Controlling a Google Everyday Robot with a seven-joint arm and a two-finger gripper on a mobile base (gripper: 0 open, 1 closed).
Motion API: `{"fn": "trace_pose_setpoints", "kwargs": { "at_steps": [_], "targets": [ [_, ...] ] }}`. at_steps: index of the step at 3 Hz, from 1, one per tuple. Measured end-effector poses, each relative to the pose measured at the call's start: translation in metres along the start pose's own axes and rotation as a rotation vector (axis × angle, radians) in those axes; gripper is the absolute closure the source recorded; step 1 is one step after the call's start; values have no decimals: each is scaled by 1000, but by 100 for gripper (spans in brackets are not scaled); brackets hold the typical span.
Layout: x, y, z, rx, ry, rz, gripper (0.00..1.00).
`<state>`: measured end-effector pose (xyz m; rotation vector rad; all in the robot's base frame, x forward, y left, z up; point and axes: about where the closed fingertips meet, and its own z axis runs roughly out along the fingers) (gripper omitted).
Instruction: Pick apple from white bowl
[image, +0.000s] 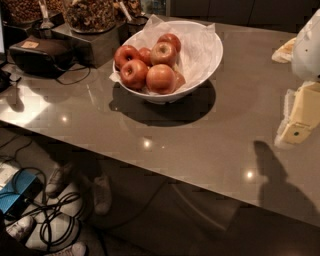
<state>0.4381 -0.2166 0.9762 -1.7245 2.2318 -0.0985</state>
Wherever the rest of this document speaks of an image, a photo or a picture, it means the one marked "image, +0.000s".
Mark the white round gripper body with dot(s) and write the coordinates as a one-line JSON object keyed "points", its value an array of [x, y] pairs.
{"points": [[307, 53]]}

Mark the metal scoop in cup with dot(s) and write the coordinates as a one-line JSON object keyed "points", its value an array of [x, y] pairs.
{"points": [[46, 22]]}

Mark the grey metal stand block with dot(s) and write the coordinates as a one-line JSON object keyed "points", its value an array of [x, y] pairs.
{"points": [[90, 49]]}

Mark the red apple far left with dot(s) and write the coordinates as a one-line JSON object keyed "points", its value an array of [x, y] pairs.
{"points": [[124, 54]]}

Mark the black cup with spoon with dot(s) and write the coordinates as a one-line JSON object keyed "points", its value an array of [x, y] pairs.
{"points": [[135, 18]]}

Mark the white shoe bottom left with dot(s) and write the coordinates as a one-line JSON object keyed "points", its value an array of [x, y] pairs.
{"points": [[20, 229]]}

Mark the red apple front left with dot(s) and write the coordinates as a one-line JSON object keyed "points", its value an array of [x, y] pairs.
{"points": [[133, 74]]}

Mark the glass jar of nuts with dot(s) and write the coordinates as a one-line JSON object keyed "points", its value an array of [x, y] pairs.
{"points": [[21, 11]]}

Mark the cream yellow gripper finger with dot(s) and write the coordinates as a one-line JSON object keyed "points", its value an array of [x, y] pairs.
{"points": [[301, 113]]}

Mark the white shoe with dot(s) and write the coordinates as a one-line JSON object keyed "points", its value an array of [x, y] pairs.
{"points": [[58, 180], [77, 249], [20, 229]]}

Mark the red apple back top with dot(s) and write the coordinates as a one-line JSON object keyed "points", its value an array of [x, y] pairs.
{"points": [[171, 38]]}

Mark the white shoe bottom centre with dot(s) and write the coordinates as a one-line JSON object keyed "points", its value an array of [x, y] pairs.
{"points": [[77, 249]]}

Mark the white ceramic bowl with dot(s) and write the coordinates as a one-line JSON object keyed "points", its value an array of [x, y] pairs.
{"points": [[200, 55]]}

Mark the glass jar of granola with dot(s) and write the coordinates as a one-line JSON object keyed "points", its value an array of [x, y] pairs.
{"points": [[89, 16]]}

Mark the red apple small middle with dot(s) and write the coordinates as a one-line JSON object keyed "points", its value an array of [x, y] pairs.
{"points": [[145, 55]]}

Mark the red apple front centre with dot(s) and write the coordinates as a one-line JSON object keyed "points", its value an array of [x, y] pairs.
{"points": [[161, 79]]}

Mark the black box device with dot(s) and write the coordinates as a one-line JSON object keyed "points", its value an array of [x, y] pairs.
{"points": [[42, 57]]}

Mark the blue box on floor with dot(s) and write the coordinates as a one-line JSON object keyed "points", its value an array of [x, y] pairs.
{"points": [[23, 185]]}

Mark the white paper bowl liner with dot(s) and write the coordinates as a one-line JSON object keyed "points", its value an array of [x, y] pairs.
{"points": [[166, 60]]}

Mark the red apple hidden right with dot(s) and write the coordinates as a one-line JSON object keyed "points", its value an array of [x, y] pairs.
{"points": [[180, 80]]}

